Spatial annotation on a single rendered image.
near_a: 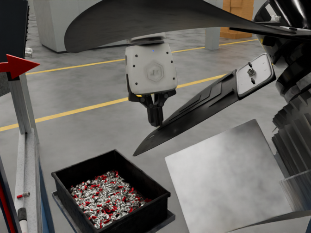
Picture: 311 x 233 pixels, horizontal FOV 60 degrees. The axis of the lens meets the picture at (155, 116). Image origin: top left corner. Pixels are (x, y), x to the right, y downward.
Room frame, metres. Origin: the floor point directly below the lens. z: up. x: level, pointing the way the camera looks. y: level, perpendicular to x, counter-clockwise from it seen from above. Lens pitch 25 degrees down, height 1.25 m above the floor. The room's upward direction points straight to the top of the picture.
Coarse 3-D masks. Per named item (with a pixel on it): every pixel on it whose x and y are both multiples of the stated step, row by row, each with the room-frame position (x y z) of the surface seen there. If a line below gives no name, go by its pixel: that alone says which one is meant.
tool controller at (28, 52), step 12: (0, 0) 0.76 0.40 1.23; (12, 0) 0.78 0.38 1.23; (24, 0) 0.79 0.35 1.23; (0, 12) 0.76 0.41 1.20; (12, 12) 0.77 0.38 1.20; (24, 12) 0.79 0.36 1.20; (0, 24) 0.76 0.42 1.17; (12, 24) 0.77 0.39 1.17; (24, 24) 0.78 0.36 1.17; (0, 36) 0.76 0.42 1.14; (12, 36) 0.77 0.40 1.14; (24, 36) 0.78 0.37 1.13; (0, 48) 0.75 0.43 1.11; (12, 48) 0.77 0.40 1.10; (24, 48) 0.79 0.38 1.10; (0, 60) 0.75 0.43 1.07
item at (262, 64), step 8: (264, 56) 0.47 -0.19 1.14; (248, 64) 0.49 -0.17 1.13; (256, 64) 0.46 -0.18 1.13; (264, 64) 0.45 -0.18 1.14; (240, 72) 0.48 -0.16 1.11; (256, 72) 0.44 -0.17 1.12; (264, 72) 0.42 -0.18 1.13; (272, 72) 0.41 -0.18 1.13; (240, 80) 0.46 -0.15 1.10; (248, 80) 0.44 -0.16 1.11; (256, 80) 0.42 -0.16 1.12; (264, 80) 0.40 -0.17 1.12; (240, 88) 0.43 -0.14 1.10; (248, 88) 0.42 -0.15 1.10; (256, 88) 0.40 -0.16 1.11; (240, 96) 0.41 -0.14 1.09
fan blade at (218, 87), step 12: (216, 84) 0.50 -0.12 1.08; (228, 84) 0.46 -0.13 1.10; (204, 96) 0.49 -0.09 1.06; (216, 96) 0.45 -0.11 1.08; (228, 96) 0.43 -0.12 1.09; (180, 108) 0.54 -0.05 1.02; (192, 108) 0.48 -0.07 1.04; (204, 108) 0.44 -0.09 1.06; (216, 108) 0.42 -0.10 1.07; (168, 120) 0.51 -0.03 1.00; (180, 120) 0.46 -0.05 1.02; (192, 120) 0.43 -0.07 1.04; (204, 120) 0.41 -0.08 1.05; (168, 132) 0.45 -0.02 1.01; (180, 132) 0.42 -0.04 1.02; (144, 144) 0.46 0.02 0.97; (156, 144) 0.43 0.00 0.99
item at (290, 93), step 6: (306, 78) 0.33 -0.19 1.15; (300, 84) 0.34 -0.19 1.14; (306, 84) 0.33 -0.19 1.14; (288, 90) 0.36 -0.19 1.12; (294, 90) 0.35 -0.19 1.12; (300, 90) 0.34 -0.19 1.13; (306, 90) 0.35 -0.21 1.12; (288, 96) 0.36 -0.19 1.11; (294, 96) 0.35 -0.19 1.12; (288, 102) 0.36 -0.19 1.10
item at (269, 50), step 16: (272, 0) 0.42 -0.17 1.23; (288, 0) 0.41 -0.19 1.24; (304, 0) 0.40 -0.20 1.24; (256, 16) 0.45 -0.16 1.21; (288, 16) 0.40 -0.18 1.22; (304, 16) 0.38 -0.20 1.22; (272, 48) 0.41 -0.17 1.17; (288, 48) 0.39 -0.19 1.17; (304, 48) 0.38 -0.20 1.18; (288, 64) 0.40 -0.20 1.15; (304, 64) 0.34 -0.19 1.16; (288, 80) 0.35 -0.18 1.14
